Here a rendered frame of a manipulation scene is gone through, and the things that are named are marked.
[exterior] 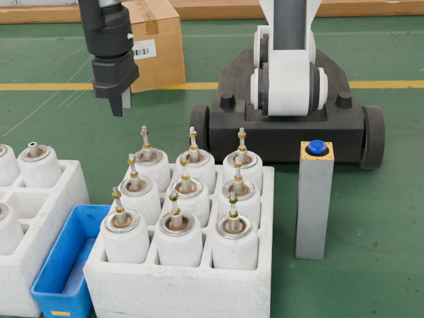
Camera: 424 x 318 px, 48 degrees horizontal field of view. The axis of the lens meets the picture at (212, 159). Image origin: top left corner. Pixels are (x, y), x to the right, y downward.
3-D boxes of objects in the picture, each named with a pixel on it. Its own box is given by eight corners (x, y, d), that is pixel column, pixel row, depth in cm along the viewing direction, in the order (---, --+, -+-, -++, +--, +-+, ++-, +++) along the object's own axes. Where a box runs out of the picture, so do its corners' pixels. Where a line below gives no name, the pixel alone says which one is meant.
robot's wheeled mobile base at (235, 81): (218, 81, 205) (214, 2, 186) (342, 79, 200) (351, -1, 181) (201, 169, 153) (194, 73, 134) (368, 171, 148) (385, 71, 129)
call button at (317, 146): (307, 146, 110) (308, 139, 109) (325, 147, 109) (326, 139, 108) (308, 156, 107) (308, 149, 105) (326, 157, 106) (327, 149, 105)
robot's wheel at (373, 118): (353, 146, 164) (359, 93, 152) (368, 146, 163) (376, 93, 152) (362, 182, 147) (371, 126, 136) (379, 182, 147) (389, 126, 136)
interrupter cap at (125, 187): (120, 180, 114) (119, 177, 113) (151, 175, 114) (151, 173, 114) (120, 200, 107) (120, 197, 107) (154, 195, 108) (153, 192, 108)
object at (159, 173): (149, 197, 136) (141, 144, 125) (180, 204, 133) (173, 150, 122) (132, 219, 129) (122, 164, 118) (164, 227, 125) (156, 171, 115)
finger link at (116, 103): (112, 113, 98) (106, 86, 95) (126, 115, 98) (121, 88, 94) (108, 118, 97) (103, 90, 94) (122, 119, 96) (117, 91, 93)
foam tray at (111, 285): (140, 211, 142) (130, 161, 132) (272, 217, 137) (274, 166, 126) (98, 323, 110) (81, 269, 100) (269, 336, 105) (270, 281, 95)
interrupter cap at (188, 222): (151, 228, 99) (151, 225, 99) (175, 208, 104) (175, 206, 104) (179, 243, 95) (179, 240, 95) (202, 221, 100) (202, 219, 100)
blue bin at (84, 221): (84, 236, 134) (74, 203, 127) (122, 237, 133) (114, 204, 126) (41, 328, 110) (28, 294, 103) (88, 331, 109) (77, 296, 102)
